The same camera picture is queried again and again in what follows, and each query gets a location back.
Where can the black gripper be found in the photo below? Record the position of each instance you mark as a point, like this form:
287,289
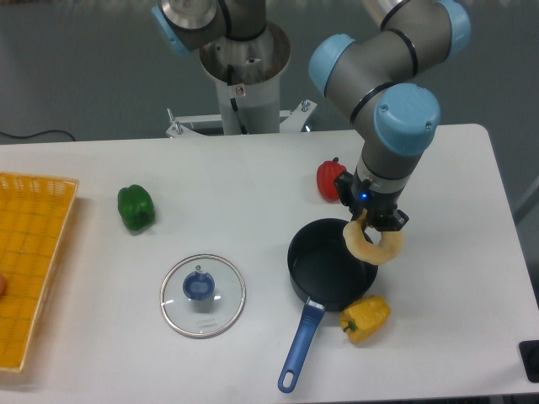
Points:
380,209

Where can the beige ring donut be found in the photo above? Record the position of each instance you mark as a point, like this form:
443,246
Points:
388,248

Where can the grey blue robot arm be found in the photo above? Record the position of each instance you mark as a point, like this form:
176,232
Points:
370,83

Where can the red bell pepper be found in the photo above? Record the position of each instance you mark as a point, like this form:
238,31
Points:
326,174

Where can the yellow bell pepper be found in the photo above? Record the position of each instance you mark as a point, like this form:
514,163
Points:
363,318

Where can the glass lid blue knob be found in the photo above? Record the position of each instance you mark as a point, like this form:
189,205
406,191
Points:
202,296

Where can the green bell pepper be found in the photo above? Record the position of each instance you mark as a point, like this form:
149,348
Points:
136,208

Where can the black box at table edge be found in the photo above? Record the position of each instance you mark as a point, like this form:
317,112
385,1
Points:
529,352

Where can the yellow plastic basket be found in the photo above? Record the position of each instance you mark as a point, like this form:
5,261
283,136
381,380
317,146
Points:
34,212

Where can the dark pot with blue handle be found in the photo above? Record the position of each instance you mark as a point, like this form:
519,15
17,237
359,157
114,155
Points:
327,278

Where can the white pedestal base plate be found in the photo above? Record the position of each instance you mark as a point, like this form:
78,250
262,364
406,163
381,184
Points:
291,121

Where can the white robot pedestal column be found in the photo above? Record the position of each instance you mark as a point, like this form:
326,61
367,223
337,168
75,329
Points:
247,78

